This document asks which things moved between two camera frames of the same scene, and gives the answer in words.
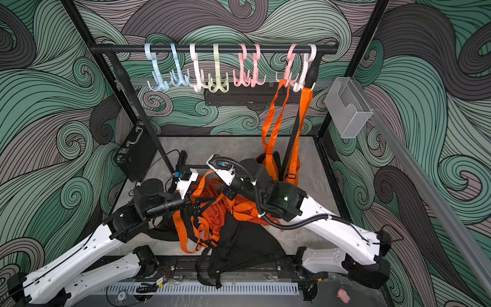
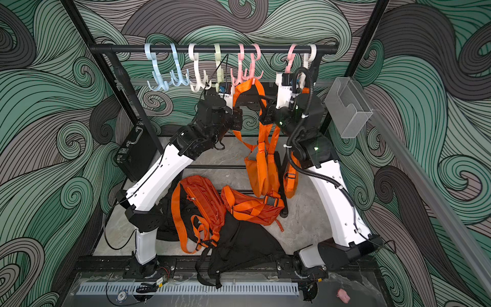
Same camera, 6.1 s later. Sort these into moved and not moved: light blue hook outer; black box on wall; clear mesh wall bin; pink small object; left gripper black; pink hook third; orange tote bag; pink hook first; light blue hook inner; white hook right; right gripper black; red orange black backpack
Moved: left gripper black; orange tote bag; red orange black backpack; right gripper black
Not moved: light blue hook inner; pink hook third; white hook right; pink small object; pink hook first; light blue hook outer; clear mesh wall bin; black box on wall
